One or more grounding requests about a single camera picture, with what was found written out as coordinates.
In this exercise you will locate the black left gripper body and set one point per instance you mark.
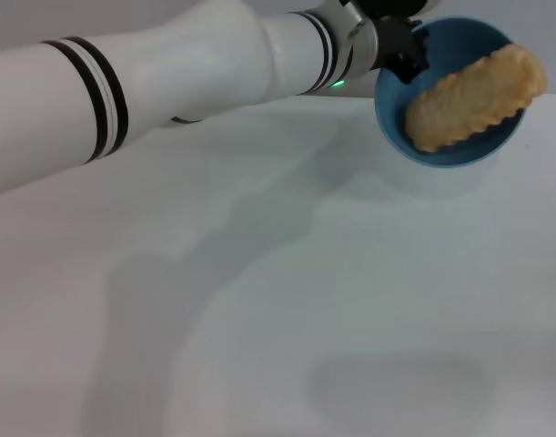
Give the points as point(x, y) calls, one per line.
point(393, 41)

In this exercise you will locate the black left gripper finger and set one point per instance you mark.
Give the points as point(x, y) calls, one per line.
point(414, 57)

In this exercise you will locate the ridged orange bread loaf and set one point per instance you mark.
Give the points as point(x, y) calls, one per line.
point(475, 98)

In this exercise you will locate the blue bowl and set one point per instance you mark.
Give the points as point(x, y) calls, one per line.
point(441, 157)

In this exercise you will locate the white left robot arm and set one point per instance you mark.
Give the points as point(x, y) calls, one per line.
point(168, 86)

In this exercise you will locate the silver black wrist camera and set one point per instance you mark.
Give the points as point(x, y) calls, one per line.
point(391, 7)

